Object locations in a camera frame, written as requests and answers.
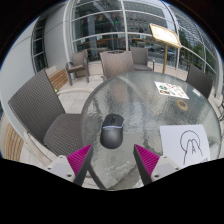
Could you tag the grey wicker armchair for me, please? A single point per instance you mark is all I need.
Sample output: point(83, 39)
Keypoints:
point(198, 80)
point(139, 56)
point(79, 59)
point(116, 65)
point(36, 103)

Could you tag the white mouse pad with drawing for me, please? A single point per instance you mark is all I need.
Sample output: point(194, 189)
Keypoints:
point(173, 140)

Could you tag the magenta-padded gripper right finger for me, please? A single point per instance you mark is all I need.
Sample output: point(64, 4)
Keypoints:
point(148, 160)

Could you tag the gold menu display stand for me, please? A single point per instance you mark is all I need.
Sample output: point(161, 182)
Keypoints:
point(165, 35)

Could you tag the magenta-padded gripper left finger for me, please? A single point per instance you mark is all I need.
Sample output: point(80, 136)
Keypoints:
point(78, 160)

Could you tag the tan tape roll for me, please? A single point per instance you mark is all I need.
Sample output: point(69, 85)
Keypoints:
point(178, 104)

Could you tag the black computer mouse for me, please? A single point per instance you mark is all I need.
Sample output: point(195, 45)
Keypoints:
point(112, 133)

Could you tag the colourful printed menu sheet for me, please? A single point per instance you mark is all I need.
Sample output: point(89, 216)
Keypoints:
point(170, 90)

